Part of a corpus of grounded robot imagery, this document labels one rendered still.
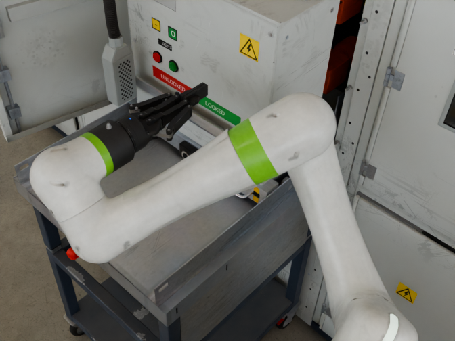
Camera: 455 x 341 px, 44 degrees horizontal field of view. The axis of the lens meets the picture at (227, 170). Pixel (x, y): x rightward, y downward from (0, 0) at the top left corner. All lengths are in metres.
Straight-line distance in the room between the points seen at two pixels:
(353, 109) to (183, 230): 0.55
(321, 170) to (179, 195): 0.30
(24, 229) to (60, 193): 1.65
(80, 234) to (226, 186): 0.28
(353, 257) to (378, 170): 0.45
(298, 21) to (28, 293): 1.66
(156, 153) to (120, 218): 0.66
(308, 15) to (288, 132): 0.37
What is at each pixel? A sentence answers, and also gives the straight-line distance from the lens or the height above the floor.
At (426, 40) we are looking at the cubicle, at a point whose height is 1.33.
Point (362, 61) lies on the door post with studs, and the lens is 1.46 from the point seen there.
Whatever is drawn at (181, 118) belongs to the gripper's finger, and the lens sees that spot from 1.17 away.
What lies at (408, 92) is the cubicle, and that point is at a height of 1.19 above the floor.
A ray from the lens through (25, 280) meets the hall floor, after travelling 2.51.
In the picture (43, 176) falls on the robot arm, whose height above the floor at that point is 1.26.
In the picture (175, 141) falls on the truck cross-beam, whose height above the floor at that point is 0.89.
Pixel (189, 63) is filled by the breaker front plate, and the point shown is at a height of 1.17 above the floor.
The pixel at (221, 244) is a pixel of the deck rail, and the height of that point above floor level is 0.88.
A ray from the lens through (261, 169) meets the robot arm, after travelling 0.98.
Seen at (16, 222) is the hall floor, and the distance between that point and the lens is 2.72.
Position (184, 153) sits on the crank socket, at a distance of 1.58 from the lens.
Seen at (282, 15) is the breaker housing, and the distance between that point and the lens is 1.22.
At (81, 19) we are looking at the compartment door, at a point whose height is 1.14.
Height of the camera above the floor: 1.98
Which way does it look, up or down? 44 degrees down
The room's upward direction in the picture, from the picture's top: 3 degrees clockwise
